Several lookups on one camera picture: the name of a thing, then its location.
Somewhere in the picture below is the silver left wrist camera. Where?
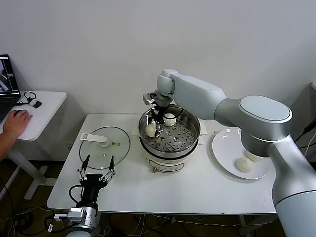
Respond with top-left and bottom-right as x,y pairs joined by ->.
54,207 -> 86,224

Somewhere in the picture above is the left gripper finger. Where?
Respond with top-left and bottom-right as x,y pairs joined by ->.
99,155 -> 117,183
77,155 -> 91,182

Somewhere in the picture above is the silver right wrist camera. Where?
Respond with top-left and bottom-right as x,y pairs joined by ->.
142,91 -> 158,106

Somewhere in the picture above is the white steamed baozi bun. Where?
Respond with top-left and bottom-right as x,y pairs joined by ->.
245,151 -> 262,162
233,158 -> 254,173
145,124 -> 158,138
164,113 -> 177,127

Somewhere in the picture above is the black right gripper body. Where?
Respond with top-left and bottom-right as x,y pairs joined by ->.
152,105 -> 170,124

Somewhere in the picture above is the black cable with white plug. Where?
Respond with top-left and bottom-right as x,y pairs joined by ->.
14,91 -> 37,107

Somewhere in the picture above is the thin white hanging cable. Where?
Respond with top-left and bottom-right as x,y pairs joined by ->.
303,141 -> 313,159

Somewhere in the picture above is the black laptop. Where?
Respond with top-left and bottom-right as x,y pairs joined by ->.
0,54 -> 22,123

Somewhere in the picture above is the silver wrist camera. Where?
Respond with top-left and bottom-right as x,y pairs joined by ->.
54,207 -> 86,224
142,91 -> 158,106

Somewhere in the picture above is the person right hand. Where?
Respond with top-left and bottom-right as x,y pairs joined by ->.
3,110 -> 34,141

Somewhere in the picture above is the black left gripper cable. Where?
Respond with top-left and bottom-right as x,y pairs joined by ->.
68,185 -> 85,207

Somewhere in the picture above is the white side table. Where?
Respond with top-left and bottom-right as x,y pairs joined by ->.
0,91 -> 67,201

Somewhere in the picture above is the perforated steel steamer basket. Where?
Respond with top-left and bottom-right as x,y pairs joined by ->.
137,104 -> 200,157

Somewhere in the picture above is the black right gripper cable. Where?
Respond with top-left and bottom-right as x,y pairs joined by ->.
171,106 -> 185,119

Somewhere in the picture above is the white round plate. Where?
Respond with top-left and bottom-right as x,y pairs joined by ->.
211,127 -> 272,180

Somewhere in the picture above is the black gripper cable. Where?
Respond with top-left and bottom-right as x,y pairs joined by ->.
171,106 -> 185,119
68,185 -> 85,207

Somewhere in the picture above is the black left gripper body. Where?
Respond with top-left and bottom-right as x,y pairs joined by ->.
79,174 -> 109,209

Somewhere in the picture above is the white electric cooker pot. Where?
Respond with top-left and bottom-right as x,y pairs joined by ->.
130,121 -> 207,175

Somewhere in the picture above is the white floor cable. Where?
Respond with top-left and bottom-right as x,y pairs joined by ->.
138,213 -> 244,227

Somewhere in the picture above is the glass lid with white handle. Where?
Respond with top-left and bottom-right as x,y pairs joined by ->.
79,126 -> 131,171

